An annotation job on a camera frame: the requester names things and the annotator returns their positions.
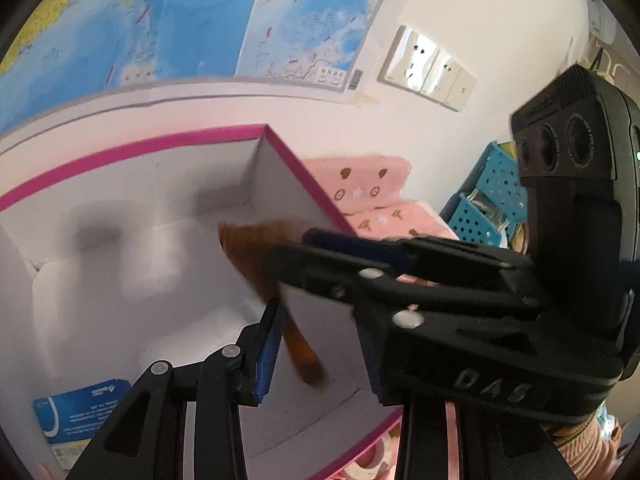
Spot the white wall socket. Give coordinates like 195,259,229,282
445,67,477,112
377,25,439,94
420,50,465,102

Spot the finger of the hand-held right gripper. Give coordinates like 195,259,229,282
262,243,542,318
302,226,539,287

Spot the pink printed blanket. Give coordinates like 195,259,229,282
302,155,461,243

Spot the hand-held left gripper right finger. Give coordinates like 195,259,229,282
357,327,566,480

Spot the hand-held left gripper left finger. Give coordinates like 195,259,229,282
65,297,287,480

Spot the person's right forearm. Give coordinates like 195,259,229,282
544,410,627,480

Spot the pink cardboard box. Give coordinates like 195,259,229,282
0,124,406,480

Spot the blue white medicine box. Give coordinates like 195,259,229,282
32,377,132,472

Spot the wall map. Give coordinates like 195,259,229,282
0,0,404,134

